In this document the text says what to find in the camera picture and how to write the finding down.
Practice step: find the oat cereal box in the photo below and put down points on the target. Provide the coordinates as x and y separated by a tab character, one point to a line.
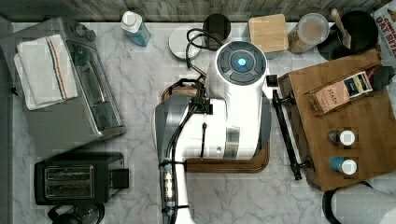
386	25

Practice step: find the white striped folded towel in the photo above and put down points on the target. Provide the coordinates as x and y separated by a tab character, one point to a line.
46	73

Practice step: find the blue water bottle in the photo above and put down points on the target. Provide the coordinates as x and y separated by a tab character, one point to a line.
134	27

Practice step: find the black drawer handle bar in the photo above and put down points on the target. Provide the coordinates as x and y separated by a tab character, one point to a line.
294	165

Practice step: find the black utensil pot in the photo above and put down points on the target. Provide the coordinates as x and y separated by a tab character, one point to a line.
364	34

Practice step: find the clear lidded food jar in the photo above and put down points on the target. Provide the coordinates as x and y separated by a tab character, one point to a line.
311	30

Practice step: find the dark grey metal cup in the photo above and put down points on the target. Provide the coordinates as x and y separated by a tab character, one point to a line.
218	25

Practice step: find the canister with wooden lid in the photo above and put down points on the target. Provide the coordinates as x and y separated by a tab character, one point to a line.
269	33

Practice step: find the black tea packets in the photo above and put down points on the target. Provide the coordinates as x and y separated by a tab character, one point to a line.
382	77

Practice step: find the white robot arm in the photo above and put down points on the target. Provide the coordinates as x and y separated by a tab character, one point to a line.
228	118

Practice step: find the blue salt shaker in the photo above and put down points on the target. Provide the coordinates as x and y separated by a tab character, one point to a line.
343	165

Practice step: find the silver toaster oven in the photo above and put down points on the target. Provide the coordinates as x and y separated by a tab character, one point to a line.
91	116

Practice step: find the black two-slot toaster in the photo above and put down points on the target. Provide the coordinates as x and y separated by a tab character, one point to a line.
80	178

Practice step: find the wooden spoon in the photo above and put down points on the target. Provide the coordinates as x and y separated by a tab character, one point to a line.
346	37

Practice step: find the wooden tea bag box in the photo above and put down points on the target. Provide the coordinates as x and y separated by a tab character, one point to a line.
340	92

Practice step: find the grey pepper shaker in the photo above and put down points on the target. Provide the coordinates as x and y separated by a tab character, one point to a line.
344	138

